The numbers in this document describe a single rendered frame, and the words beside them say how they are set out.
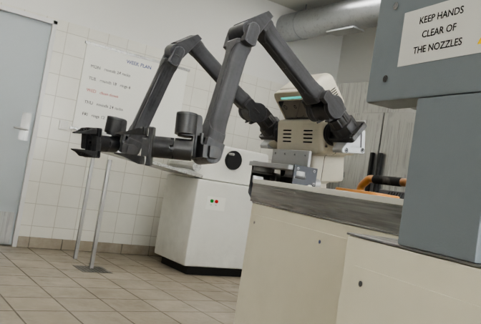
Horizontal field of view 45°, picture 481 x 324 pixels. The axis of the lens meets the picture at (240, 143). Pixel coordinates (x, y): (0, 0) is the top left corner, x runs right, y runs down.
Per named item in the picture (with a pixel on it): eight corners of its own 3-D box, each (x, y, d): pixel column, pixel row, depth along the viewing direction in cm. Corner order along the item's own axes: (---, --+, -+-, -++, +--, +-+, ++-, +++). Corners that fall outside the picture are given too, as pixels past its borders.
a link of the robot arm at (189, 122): (220, 159, 154) (202, 162, 161) (225, 118, 156) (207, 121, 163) (182, 153, 147) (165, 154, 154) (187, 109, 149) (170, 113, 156)
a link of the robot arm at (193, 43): (194, 24, 205) (185, 26, 214) (168, 51, 202) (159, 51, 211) (270, 112, 222) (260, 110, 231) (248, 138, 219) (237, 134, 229)
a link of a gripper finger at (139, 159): (117, 134, 156) (152, 137, 156) (115, 161, 156) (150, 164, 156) (113, 134, 149) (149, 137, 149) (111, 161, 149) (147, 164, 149)
